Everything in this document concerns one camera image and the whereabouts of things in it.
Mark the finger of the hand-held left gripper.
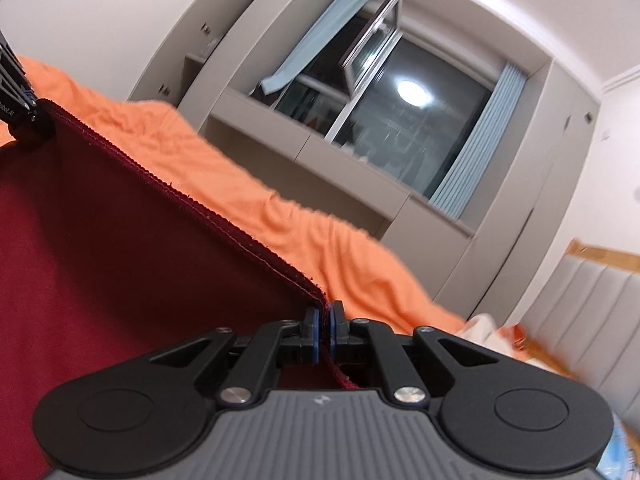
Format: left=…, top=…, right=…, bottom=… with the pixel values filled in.
left=10, top=100, right=55, bottom=152

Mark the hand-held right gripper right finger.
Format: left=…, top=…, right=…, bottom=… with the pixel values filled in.
left=327, top=300, right=501, bottom=405

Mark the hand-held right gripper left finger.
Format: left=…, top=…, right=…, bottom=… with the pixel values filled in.
left=150, top=307, right=323, bottom=406

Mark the dark red long-sleeved shirt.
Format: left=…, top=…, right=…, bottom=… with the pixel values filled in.
left=0, top=99, right=361, bottom=480

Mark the orange duvet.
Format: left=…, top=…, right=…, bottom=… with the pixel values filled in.
left=0, top=55, right=473, bottom=336

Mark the beige garment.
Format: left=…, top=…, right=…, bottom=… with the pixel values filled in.
left=457, top=312, right=501, bottom=338

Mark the grey window bench cabinet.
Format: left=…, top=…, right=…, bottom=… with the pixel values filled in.
left=205, top=87, right=476, bottom=261

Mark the small orange cloth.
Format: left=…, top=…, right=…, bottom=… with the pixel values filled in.
left=495, top=324, right=532, bottom=361

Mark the large window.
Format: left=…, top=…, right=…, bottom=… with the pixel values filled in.
left=250, top=0, right=501, bottom=201

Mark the grey wardrobe with open door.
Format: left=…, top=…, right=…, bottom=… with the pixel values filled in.
left=125, top=0, right=346, bottom=126

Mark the light blue curtain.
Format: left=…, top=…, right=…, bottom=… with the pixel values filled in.
left=430, top=60, right=528, bottom=220
left=257, top=0, right=378, bottom=95

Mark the grey closed wardrobe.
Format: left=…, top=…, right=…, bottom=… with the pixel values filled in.
left=435, top=57, right=601, bottom=321

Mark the grey padded headboard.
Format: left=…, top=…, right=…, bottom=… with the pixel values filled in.
left=505, top=255, right=640, bottom=401

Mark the open window sash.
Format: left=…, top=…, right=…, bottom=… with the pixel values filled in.
left=342, top=0, right=405, bottom=81

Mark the light blue garment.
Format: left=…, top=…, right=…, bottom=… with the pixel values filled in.
left=597, top=410, right=640, bottom=480

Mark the wooden bed frame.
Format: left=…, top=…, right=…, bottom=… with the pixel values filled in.
left=565, top=237, right=640, bottom=276

